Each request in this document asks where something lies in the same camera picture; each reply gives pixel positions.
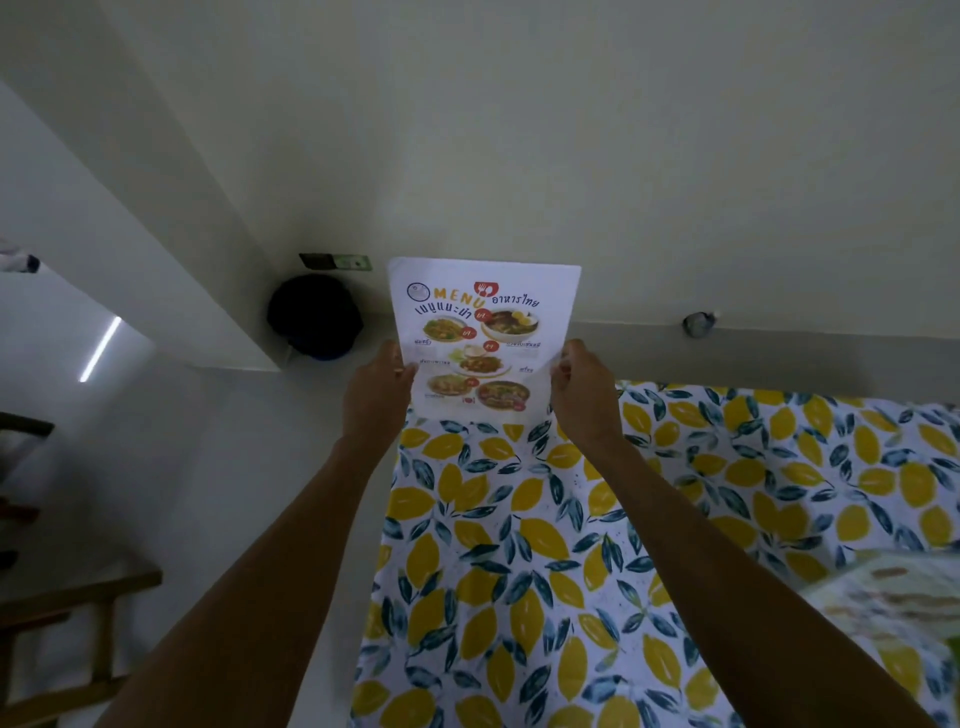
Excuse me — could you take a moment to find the dark wooden chair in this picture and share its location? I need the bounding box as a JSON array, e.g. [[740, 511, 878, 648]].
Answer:
[[0, 410, 57, 571]]

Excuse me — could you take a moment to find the white and black object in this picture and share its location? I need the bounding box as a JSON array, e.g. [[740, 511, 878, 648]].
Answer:
[[0, 237, 42, 276]]

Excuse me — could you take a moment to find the person's left hand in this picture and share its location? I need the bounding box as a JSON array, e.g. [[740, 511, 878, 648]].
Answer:
[[341, 339, 419, 446]]

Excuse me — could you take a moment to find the black round bag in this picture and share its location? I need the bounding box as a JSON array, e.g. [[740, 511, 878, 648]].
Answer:
[[266, 273, 366, 363]]

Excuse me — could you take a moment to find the white light strip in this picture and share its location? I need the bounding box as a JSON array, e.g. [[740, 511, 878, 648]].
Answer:
[[78, 315, 123, 384]]

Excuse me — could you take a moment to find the person's right forearm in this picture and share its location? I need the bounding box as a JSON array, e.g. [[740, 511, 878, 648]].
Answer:
[[597, 437, 940, 728]]

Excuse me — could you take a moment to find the lemon print tablecloth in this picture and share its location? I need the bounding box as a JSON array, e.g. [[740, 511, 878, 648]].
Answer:
[[348, 380, 960, 728]]

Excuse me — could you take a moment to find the white printed menu sheet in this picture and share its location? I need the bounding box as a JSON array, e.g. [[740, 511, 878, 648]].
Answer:
[[387, 256, 583, 422]]

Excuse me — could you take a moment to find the pile of printed sheets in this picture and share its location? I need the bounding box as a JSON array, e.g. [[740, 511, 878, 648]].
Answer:
[[798, 549, 960, 702]]

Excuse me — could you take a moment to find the person's left forearm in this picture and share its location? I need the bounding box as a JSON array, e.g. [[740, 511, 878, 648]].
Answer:
[[96, 435, 401, 728]]

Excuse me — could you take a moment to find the green wall socket plate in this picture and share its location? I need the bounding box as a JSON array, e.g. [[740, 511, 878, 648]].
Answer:
[[298, 252, 374, 273]]

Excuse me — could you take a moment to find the person's right hand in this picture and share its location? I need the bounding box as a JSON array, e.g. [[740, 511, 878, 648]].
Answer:
[[549, 338, 628, 452]]

